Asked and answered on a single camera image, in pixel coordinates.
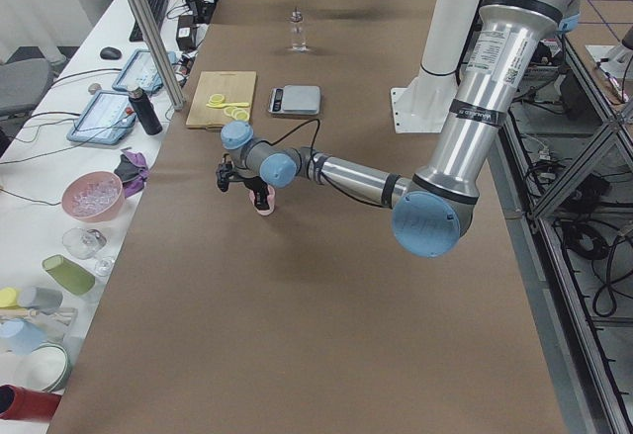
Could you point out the grey plastic cup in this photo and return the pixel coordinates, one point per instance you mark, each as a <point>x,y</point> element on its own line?
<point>45,300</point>

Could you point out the clear glass sauce bottle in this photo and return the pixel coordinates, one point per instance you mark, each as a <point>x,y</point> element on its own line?
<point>297,31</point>

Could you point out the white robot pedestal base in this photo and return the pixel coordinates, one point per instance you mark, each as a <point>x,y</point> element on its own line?
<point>423,105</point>

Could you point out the white green rimmed bowl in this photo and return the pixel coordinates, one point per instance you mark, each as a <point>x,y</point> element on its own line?
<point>45,369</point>

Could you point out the red cylinder container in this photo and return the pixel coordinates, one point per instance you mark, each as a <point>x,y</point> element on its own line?
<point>18,403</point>

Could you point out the far blue teach pendant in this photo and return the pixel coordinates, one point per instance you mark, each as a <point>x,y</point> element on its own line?
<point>139,70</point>

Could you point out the black computer mouse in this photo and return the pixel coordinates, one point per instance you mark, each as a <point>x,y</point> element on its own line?
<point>110,53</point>

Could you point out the bamboo cutting board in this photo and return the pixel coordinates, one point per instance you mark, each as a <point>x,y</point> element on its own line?
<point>237,86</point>

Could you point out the pink bowl with ice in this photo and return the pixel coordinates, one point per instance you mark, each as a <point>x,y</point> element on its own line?
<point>94,197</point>

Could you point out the yellow plastic knife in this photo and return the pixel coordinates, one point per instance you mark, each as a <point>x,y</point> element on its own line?
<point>219,105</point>

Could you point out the silver digital kitchen scale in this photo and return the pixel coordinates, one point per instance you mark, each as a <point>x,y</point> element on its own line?
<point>295,100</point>

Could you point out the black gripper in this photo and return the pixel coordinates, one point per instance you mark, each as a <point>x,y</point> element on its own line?
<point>256,186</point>

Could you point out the green plastic cup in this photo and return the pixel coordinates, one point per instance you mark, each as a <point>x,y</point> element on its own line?
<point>69,275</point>

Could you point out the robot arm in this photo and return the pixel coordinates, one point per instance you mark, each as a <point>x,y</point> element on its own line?
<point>475,56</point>

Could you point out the black water bottle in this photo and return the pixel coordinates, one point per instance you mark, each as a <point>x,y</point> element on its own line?
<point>143,108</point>

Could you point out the lemon slice on board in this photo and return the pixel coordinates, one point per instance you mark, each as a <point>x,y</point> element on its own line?
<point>216,99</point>

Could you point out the clear wine glass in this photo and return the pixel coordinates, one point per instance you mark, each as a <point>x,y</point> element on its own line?
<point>85,244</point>

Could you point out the aluminium frame post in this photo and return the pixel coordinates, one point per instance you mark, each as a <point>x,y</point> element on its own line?
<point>152,38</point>

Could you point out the pink plastic cup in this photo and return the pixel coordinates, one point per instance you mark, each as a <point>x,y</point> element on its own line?
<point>263,201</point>

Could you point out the light blue plastic cup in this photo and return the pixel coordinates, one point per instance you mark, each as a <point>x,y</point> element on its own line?
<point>22,336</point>

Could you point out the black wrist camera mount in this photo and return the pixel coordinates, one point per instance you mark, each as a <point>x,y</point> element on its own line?
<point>226,173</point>

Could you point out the blue teach pendant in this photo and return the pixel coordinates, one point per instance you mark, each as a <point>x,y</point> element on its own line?
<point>106,120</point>
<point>139,70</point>

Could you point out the near blue teach pendant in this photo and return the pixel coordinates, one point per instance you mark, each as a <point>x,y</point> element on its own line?
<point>106,120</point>

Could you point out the yellow plastic cup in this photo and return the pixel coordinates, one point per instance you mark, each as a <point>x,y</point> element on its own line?
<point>9,297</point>

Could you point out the purple grey cloth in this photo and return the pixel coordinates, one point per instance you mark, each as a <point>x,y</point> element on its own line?
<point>133,171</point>

